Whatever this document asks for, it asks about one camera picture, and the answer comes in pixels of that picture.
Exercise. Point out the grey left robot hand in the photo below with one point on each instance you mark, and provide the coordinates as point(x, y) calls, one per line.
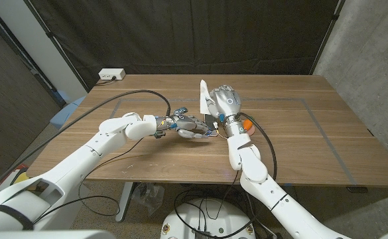
point(188, 123)

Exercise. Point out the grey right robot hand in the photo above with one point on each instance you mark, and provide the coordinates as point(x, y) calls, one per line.
point(227, 101)

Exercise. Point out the white paper towel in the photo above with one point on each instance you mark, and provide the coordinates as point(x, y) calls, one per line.
point(203, 94)

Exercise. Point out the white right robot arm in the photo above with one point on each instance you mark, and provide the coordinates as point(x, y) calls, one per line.
point(250, 162)

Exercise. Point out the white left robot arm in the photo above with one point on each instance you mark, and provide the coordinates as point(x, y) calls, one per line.
point(81, 159)

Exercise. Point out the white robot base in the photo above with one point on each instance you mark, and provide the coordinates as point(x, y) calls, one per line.
point(210, 219)

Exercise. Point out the orange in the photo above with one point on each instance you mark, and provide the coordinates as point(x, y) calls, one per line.
point(247, 125)

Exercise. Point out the blue silver metallic gadget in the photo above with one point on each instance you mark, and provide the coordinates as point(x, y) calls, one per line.
point(181, 111)

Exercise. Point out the black backdrop curtain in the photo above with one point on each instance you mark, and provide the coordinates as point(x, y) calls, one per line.
point(187, 33)

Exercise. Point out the clear plastic bag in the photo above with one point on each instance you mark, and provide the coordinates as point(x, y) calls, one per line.
point(150, 197)

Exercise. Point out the white power strip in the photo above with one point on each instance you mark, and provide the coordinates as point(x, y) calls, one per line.
point(111, 73)

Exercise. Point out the white table leg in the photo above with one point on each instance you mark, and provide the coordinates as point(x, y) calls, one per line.
point(124, 202)

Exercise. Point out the black backdrop stand pole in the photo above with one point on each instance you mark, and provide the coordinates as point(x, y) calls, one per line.
point(326, 34)
point(62, 54)

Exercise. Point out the light blue stool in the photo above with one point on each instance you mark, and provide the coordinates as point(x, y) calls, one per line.
point(66, 113)

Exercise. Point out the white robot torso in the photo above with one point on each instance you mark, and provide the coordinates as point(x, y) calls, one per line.
point(47, 235)

